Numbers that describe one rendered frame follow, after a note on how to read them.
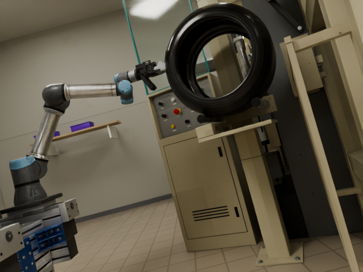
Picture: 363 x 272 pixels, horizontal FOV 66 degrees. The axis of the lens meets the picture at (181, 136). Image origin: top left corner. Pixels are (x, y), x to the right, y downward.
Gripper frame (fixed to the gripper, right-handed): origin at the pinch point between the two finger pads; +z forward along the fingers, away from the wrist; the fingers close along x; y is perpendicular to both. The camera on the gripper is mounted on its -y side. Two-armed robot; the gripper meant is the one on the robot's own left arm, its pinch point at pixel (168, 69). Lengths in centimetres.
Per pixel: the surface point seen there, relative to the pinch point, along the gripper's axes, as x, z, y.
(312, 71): 20, 73, -17
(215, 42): 26.8, 22.7, 15.5
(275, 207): 26, 41, -89
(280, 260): 22, 39, -119
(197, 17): -11.3, 25.3, 17.8
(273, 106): 24, 50, -31
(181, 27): -11.0, 16.0, 15.7
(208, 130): -10.7, 20.6, -38.1
